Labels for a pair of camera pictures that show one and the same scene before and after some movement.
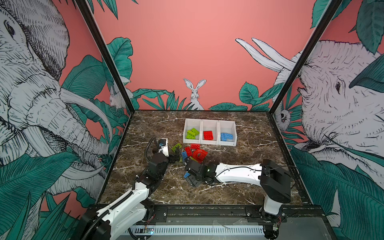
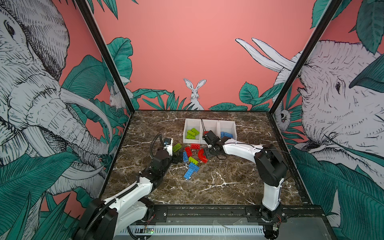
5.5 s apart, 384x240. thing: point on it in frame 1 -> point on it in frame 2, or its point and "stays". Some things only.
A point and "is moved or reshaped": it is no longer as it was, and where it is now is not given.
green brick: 174,148 stays
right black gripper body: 195,182 -> 210,152
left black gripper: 172,159 stays
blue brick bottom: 224,137 stays
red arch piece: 199,155 is moved or reshaped
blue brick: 184,155 stays
